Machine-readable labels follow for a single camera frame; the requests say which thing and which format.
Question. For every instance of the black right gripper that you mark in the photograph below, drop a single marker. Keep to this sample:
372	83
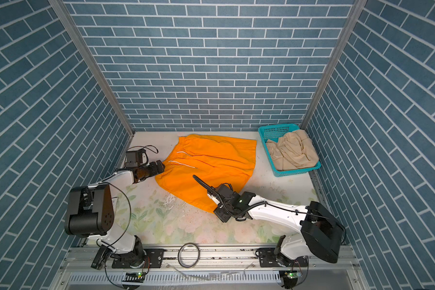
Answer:
220	215

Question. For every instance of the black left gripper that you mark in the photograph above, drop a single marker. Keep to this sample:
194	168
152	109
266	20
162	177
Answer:
153	170

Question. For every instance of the orange shorts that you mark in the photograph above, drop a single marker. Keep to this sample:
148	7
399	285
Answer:
214	159

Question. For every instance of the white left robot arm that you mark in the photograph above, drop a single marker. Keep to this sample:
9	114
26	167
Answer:
90	213

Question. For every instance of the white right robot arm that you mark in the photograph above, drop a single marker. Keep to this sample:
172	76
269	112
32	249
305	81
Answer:
317	232

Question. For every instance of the beige shorts in basket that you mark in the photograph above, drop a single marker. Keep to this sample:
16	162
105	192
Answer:
293	151

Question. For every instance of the teal plastic basket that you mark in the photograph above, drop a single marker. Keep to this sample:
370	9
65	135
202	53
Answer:
273	132

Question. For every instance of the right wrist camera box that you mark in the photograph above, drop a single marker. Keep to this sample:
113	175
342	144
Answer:
223	194

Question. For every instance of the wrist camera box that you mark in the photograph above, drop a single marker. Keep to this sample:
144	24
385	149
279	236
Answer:
223	194
135	159

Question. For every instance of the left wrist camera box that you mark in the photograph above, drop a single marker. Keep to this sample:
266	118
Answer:
135	159

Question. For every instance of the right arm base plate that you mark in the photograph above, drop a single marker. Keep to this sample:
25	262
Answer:
268	259

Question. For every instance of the aluminium front rail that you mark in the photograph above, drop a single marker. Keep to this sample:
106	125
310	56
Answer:
210	267

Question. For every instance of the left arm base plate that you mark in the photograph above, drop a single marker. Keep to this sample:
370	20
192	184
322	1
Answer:
147	258

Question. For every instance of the left aluminium corner post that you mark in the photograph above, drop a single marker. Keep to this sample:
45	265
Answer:
71	28

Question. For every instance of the aluminium corner post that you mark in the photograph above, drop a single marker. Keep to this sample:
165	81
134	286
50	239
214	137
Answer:
344	36
71	28

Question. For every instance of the right aluminium corner post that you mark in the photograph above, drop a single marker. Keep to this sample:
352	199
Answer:
344	36

